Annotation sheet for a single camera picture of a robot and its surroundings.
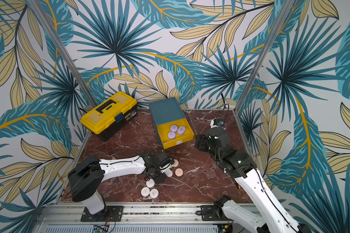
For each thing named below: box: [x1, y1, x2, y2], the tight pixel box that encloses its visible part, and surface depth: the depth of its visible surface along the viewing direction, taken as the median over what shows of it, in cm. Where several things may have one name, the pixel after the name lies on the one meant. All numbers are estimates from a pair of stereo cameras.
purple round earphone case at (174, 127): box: [170, 124, 178, 133], surface depth 88 cm
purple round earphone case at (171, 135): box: [167, 131, 176, 140], surface depth 86 cm
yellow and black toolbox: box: [79, 91, 138, 142], surface depth 96 cm
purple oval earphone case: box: [177, 125, 186, 136], surface depth 87 cm
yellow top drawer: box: [156, 117, 195, 150], surface depth 87 cm
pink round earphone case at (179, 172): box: [174, 167, 184, 177], surface depth 87 cm
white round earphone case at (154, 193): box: [149, 188, 159, 199], surface depth 80 cm
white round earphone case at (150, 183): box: [145, 178, 156, 188], surface depth 83 cm
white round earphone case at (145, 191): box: [140, 186, 151, 197], surface depth 81 cm
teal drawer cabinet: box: [148, 97, 187, 146], surface depth 89 cm
